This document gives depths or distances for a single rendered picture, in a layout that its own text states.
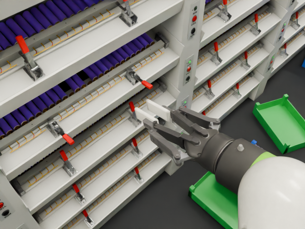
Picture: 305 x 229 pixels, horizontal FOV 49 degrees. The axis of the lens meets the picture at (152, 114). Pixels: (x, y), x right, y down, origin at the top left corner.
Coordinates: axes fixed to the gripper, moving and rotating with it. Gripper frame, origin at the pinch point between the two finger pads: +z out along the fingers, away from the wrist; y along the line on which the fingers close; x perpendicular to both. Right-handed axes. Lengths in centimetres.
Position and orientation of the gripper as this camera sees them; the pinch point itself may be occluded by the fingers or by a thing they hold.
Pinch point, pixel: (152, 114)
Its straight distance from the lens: 74.1
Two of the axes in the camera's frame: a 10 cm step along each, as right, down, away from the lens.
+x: -1.5, -7.4, -6.6
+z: -6.9, -4.0, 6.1
